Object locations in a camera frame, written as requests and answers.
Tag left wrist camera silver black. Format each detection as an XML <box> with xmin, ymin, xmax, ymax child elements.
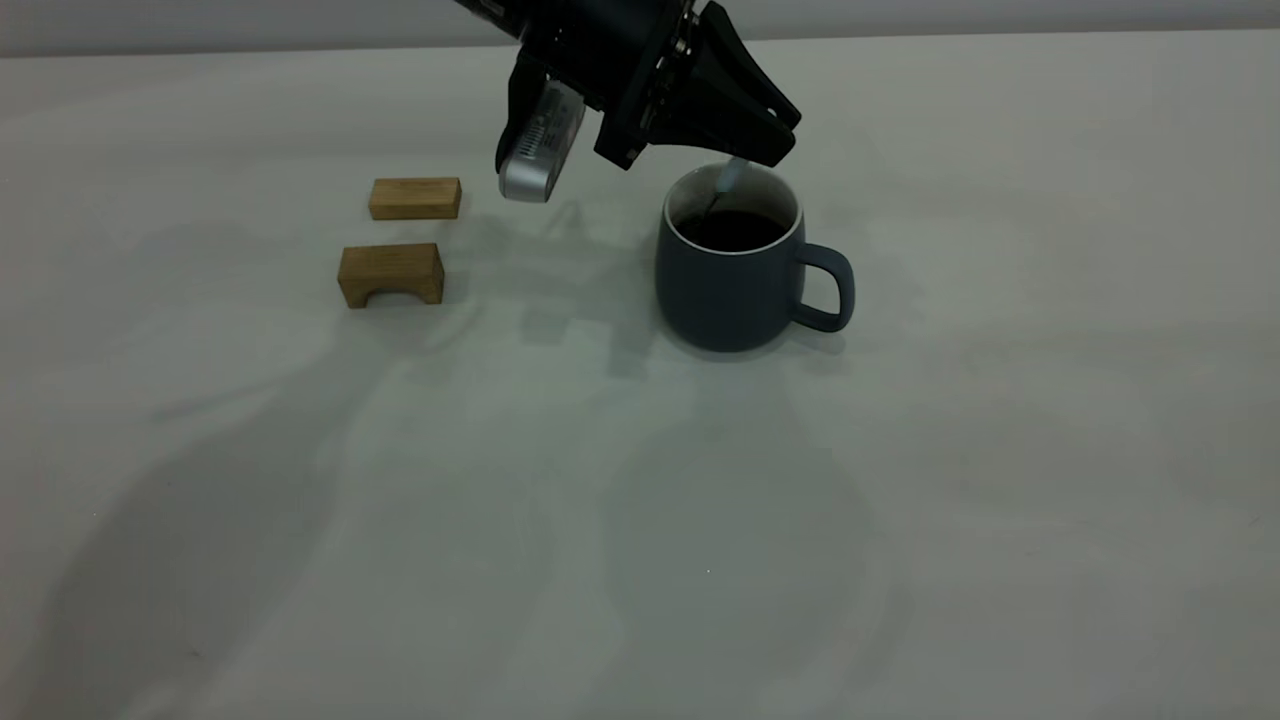
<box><xmin>497</xmin><ymin>50</ymin><xmax>587</xmax><ymax>204</ymax></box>

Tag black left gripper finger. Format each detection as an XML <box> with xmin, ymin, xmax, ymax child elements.
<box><xmin>688</xmin><ymin>2</ymin><xmax>803</xmax><ymax>131</ymax></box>
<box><xmin>648</xmin><ymin>84</ymin><xmax>798</xmax><ymax>168</ymax></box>

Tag spoon with light blue handle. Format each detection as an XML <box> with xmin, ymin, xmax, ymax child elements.
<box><xmin>703</xmin><ymin>158</ymin><xmax>751</xmax><ymax>219</ymax></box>

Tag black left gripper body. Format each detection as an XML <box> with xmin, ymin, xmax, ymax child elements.
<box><xmin>518</xmin><ymin>0</ymin><xmax>703</xmax><ymax>171</ymax></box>

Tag dark grey ceramic cup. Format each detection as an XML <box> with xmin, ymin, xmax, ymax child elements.
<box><xmin>655</xmin><ymin>160</ymin><xmax>857</xmax><ymax>353</ymax></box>

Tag arched wooden block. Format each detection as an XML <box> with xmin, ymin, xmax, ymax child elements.
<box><xmin>337</xmin><ymin>243</ymin><xmax>446</xmax><ymax>310</ymax></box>

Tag rectangular wooden block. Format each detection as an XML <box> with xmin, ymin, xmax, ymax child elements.
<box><xmin>368</xmin><ymin>177</ymin><xmax>463</xmax><ymax>222</ymax></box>

